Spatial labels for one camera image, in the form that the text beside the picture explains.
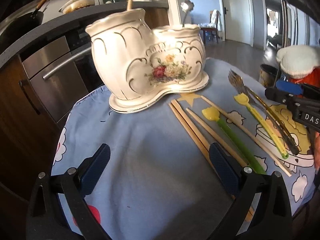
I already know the wooden lower cabinet door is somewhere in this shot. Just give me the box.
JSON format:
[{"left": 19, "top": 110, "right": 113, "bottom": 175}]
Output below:
[{"left": 145, "top": 8, "right": 169, "bottom": 29}]

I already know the green handled yellow spoon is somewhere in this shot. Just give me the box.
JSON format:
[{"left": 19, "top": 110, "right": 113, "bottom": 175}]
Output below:
[{"left": 202, "top": 106, "right": 266, "bottom": 174}]

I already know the silver fork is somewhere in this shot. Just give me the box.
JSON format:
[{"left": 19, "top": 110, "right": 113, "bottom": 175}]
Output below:
[{"left": 228, "top": 70, "right": 265, "bottom": 111}]

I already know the black wok wooden handle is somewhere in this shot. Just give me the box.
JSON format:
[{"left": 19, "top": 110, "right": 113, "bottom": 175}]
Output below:
[{"left": 1, "top": 0, "right": 47, "bottom": 49}]

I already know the wooden chair with cloth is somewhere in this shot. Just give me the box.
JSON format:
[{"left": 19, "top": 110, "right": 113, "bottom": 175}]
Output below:
[{"left": 199, "top": 9, "right": 222, "bottom": 44}]

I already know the white interior door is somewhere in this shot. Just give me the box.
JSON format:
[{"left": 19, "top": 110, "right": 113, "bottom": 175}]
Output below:
[{"left": 223, "top": 0, "right": 251, "bottom": 45}]

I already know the gold fork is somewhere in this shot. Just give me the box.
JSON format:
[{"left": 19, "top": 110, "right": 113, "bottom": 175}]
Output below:
[{"left": 244, "top": 85, "right": 299, "bottom": 155}]

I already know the orange mesh bag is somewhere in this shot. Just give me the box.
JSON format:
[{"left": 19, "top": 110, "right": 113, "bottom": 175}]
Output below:
[{"left": 290, "top": 67, "right": 320, "bottom": 88}]

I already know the stainless steel oven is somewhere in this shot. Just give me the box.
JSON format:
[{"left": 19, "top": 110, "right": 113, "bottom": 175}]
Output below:
[{"left": 22, "top": 28, "right": 103, "bottom": 127}]

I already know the blue cartoon table cloth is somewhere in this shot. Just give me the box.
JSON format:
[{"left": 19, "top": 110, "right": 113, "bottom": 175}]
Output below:
[{"left": 51, "top": 57, "right": 317, "bottom": 240}]

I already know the white ceramic casserole pot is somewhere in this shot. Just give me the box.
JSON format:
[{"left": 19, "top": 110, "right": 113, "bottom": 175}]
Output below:
[{"left": 59, "top": 0, "right": 100, "bottom": 14}]

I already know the silver spoon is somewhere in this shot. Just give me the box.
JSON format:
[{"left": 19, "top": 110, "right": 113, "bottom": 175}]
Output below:
[{"left": 181, "top": 0, "right": 194, "bottom": 27}]

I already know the white floral ceramic utensil holder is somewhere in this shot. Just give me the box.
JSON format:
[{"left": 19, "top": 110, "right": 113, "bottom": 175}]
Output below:
[{"left": 85, "top": 8, "right": 209, "bottom": 113}]

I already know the yellow handled plastic spoon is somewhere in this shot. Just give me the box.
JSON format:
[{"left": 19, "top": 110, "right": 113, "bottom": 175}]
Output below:
[{"left": 234, "top": 93, "right": 289, "bottom": 159}]

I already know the person right hand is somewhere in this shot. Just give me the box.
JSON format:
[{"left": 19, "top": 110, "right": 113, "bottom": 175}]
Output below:
[{"left": 314, "top": 132, "right": 320, "bottom": 171}]

